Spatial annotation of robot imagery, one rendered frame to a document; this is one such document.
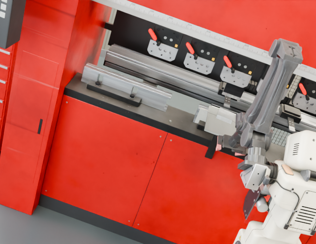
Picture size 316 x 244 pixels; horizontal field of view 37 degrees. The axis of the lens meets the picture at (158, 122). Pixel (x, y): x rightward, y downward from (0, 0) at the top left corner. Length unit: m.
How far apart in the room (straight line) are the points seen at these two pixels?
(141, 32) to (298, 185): 1.60
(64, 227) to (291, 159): 1.60
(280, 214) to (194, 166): 0.83
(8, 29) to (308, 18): 1.36
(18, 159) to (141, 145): 0.71
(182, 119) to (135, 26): 0.74
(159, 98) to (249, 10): 0.67
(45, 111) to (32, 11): 0.54
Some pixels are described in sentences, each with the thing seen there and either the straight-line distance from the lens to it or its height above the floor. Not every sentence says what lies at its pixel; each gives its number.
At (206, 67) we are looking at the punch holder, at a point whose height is 1.21.
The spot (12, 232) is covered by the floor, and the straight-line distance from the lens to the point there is 2.95.
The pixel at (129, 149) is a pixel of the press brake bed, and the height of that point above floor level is 0.64.
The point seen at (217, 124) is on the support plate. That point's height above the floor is 1.00.
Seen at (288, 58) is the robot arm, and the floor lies 1.59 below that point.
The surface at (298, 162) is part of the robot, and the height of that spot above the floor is 1.29.
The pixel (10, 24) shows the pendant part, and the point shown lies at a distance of 2.01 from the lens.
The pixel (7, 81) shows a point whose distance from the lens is 3.04.
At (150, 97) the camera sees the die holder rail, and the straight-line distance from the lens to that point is 2.62.
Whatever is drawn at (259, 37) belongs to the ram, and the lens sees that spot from 2.43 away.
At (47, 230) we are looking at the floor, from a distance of 2.99.
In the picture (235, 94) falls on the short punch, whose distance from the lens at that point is 2.58.
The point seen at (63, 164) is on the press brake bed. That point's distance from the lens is 2.87.
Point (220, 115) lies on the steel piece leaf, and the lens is 2.50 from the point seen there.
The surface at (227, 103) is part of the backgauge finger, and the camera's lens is 2.70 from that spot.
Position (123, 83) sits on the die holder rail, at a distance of 2.62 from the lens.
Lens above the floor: 2.17
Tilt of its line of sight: 31 degrees down
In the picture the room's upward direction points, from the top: 20 degrees clockwise
